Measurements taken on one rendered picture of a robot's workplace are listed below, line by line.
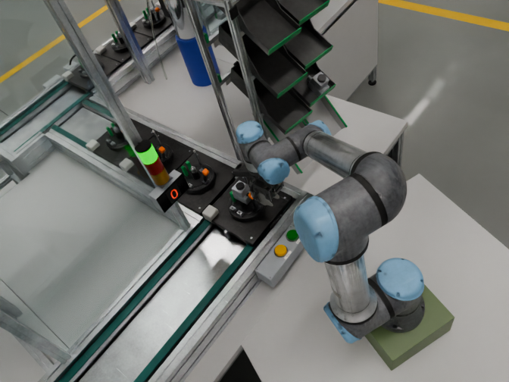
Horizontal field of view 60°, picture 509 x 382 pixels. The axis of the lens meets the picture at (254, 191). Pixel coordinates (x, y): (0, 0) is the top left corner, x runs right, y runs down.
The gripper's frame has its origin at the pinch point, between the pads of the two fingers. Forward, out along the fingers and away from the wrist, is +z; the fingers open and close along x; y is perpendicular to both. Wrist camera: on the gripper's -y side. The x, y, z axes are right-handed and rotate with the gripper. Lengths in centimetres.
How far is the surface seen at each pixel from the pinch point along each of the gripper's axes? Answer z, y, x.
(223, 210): 10.4, -17.6, -6.2
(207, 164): 10.4, -38.8, 8.1
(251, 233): 10.4, -2.0, -8.4
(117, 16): -19, -118, 42
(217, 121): 21, -62, 37
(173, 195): -12.3, -20.0, -19.4
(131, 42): -5, -118, 43
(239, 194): 0.0, -9.6, -2.2
